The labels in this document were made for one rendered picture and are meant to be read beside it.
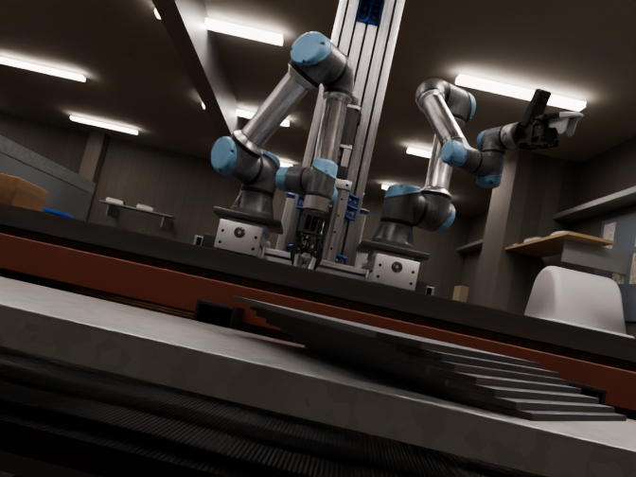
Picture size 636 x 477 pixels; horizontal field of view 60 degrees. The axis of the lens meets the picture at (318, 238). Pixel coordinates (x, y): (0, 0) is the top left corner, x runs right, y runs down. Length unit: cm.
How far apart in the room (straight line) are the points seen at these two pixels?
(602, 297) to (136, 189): 890
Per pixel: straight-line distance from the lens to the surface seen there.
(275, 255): 181
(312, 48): 170
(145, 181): 1158
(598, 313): 511
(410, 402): 41
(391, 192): 189
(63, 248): 82
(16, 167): 172
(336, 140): 175
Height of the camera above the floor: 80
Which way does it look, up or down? 7 degrees up
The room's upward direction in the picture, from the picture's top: 12 degrees clockwise
